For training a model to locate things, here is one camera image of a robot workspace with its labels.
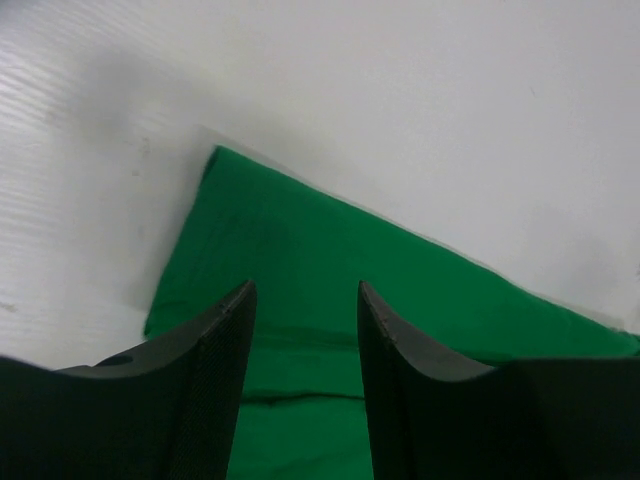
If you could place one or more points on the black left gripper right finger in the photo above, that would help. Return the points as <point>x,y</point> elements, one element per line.
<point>434,413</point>

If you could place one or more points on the green t shirt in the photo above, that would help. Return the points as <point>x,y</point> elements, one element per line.
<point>302,414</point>

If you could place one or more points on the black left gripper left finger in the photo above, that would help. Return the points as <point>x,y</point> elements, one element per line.
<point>165,409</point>

